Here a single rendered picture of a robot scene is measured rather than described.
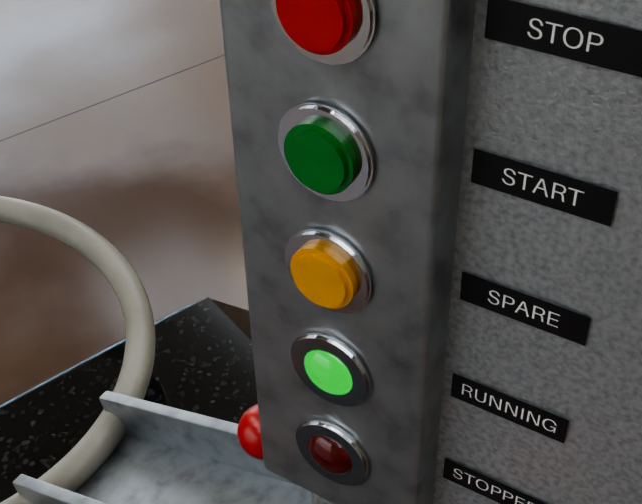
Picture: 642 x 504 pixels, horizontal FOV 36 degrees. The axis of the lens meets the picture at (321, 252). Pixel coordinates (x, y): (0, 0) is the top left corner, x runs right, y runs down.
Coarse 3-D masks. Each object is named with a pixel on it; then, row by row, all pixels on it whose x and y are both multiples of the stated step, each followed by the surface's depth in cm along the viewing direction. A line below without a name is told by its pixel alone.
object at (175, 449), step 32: (128, 416) 89; (160, 416) 86; (192, 416) 84; (128, 448) 90; (160, 448) 89; (192, 448) 86; (224, 448) 83; (32, 480) 83; (96, 480) 87; (128, 480) 86; (160, 480) 85; (192, 480) 84; (224, 480) 83; (256, 480) 82
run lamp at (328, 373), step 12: (312, 360) 38; (324, 360) 37; (336, 360) 37; (312, 372) 38; (324, 372) 38; (336, 372) 37; (348, 372) 37; (324, 384) 38; (336, 384) 38; (348, 384) 38
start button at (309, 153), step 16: (304, 128) 31; (320, 128) 31; (288, 144) 31; (304, 144) 31; (320, 144) 31; (336, 144) 31; (288, 160) 32; (304, 160) 31; (320, 160) 31; (336, 160) 31; (352, 160) 31; (304, 176) 32; (320, 176) 31; (336, 176) 31; (352, 176) 31; (320, 192) 32; (336, 192) 32
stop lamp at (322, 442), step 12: (312, 444) 41; (324, 444) 41; (336, 444) 41; (312, 456) 42; (324, 456) 41; (336, 456) 41; (348, 456) 41; (324, 468) 42; (336, 468) 41; (348, 468) 41
